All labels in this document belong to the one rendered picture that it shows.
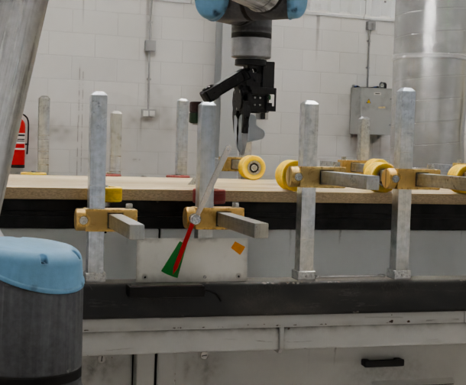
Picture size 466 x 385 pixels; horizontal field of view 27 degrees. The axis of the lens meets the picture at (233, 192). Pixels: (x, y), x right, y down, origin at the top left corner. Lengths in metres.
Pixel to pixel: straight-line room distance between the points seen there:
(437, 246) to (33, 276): 1.57
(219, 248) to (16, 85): 0.85
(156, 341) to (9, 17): 0.97
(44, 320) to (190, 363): 1.23
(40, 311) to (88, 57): 8.21
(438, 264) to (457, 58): 3.60
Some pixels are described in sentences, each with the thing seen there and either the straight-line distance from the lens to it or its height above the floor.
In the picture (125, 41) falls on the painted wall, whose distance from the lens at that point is 9.59.
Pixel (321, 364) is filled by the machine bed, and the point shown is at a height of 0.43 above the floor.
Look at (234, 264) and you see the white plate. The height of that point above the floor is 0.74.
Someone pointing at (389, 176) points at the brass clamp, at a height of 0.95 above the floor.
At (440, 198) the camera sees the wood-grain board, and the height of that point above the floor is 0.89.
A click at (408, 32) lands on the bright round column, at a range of 6.19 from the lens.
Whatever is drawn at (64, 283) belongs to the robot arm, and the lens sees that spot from 1.32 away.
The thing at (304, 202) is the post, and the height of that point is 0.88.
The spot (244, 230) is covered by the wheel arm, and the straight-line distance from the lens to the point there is 1.99.
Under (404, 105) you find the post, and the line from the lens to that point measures 2.37.
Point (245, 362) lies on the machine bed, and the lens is 2.55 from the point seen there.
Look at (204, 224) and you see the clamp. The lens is 2.19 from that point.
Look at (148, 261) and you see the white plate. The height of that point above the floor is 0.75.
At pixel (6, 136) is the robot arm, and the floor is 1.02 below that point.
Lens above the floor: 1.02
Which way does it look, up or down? 3 degrees down
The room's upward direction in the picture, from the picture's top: 2 degrees clockwise
